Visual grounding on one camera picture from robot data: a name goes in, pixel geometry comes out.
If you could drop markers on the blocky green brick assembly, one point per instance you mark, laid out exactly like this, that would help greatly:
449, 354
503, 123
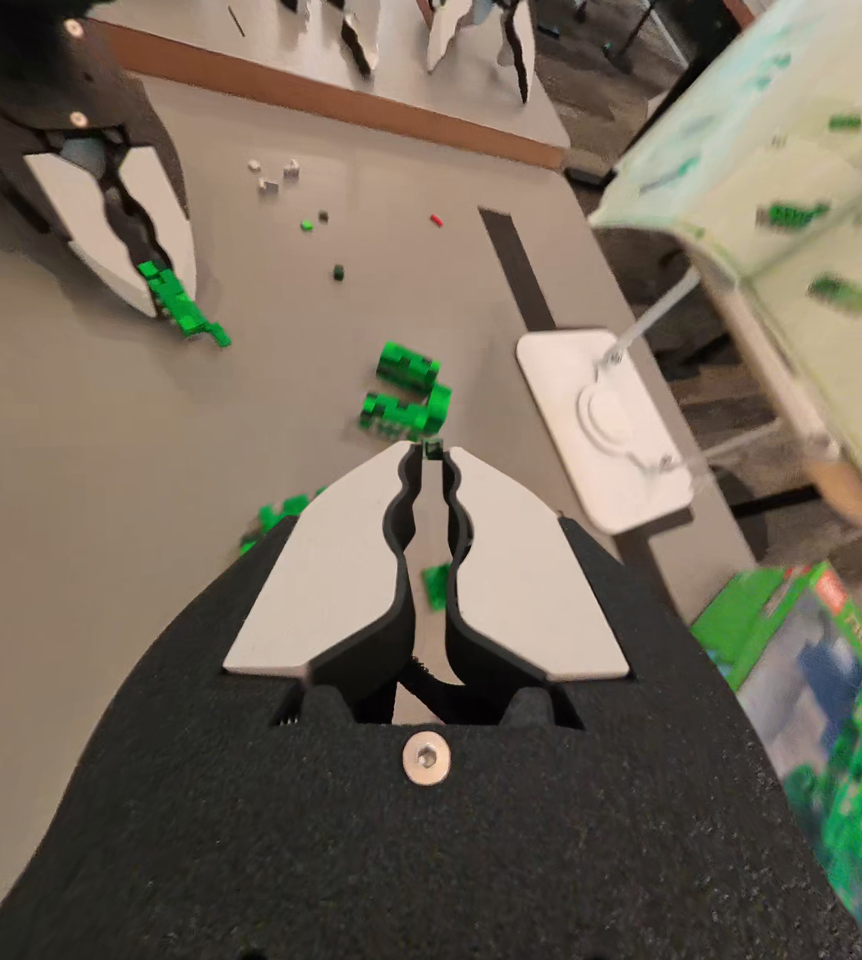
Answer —
404, 390

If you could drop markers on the green flat brick cluster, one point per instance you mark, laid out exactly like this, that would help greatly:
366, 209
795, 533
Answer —
284, 514

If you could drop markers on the pale green instruction booklet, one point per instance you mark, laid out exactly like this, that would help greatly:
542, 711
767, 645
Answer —
790, 150

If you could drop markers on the long green brick assembly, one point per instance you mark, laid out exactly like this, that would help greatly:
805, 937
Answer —
180, 304

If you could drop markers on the green building set box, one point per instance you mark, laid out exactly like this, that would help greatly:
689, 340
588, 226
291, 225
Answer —
828, 712

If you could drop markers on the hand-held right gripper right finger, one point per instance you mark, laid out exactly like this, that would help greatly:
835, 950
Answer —
536, 592

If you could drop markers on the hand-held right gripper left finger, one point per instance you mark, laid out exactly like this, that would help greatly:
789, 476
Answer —
333, 585

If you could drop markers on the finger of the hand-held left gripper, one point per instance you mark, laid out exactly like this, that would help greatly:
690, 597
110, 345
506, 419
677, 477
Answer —
78, 210
157, 202

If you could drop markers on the white booklet stand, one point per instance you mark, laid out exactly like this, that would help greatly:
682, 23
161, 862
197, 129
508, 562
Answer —
603, 427

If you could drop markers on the small grey brick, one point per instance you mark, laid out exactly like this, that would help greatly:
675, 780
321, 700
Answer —
267, 186

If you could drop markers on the green brick plate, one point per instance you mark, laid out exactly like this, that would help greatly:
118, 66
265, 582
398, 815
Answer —
437, 585

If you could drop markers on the tiny dark green brick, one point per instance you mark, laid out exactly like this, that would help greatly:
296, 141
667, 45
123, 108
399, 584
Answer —
433, 448

